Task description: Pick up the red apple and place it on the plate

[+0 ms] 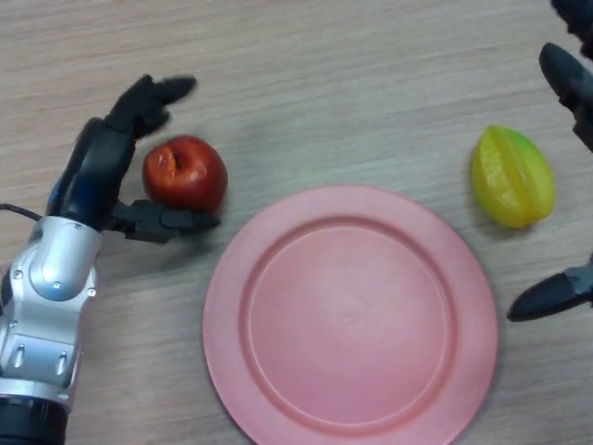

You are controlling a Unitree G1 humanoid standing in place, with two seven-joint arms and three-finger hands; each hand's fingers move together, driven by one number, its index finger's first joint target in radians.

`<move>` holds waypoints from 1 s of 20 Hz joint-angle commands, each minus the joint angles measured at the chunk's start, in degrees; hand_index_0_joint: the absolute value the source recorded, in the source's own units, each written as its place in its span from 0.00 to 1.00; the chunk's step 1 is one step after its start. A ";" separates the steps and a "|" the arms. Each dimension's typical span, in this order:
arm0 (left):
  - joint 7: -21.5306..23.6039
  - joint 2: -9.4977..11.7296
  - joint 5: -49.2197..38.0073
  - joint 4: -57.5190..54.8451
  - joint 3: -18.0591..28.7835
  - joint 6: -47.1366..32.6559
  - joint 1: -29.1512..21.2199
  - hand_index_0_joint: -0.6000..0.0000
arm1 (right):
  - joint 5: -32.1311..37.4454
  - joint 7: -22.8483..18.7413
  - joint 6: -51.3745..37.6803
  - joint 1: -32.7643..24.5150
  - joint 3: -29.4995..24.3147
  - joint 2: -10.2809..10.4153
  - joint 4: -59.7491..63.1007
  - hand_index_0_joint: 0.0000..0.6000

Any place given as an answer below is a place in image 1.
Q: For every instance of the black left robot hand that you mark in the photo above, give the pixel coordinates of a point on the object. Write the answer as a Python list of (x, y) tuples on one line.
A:
[(97, 171)]

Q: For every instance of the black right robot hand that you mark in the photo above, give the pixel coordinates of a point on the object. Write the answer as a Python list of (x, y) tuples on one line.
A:
[(567, 79)]

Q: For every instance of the red apple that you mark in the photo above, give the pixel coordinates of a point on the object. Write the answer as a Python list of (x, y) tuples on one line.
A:
[(194, 176)]

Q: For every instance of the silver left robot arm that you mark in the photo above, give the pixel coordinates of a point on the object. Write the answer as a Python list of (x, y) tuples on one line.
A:
[(46, 296)]

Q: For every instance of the pink round plate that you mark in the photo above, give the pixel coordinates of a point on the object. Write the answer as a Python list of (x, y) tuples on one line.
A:
[(347, 324)]

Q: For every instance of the yellow green starfruit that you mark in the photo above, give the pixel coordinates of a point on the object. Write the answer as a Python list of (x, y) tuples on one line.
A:
[(512, 181)]

